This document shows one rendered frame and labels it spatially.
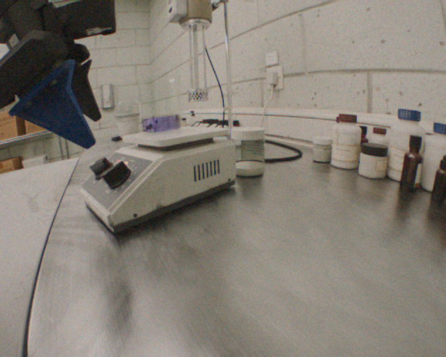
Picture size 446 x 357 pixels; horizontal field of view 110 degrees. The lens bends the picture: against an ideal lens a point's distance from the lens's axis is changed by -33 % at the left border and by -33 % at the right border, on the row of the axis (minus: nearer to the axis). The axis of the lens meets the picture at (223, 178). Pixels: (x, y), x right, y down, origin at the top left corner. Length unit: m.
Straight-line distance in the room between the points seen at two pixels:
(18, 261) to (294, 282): 0.26
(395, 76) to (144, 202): 0.59
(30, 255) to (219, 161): 0.26
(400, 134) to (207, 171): 0.33
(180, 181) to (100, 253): 0.12
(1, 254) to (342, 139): 0.56
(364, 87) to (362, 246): 0.49
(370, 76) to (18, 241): 0.76
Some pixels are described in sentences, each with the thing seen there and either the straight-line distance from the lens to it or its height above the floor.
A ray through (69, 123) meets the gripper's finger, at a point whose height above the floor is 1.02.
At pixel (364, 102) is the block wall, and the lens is 0.66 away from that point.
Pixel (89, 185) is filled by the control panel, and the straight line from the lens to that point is 0.33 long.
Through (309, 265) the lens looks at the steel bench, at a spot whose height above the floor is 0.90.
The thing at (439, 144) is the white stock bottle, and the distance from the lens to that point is 0.43.
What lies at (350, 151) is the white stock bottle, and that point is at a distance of 0.48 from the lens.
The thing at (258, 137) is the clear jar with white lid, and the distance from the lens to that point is 0.39.
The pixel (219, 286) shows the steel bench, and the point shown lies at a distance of 0.17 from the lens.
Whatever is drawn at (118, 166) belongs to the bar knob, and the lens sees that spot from 0.26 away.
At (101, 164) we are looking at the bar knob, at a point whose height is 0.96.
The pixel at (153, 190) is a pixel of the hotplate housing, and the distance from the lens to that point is 0.26.
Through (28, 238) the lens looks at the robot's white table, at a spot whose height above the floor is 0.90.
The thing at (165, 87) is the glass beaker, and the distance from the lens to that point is 0.32.
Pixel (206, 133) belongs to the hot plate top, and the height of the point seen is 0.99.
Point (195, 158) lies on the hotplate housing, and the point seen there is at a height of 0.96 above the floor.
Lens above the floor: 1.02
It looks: 18 degrees down
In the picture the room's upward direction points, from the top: 2 degrees counter-clockwise
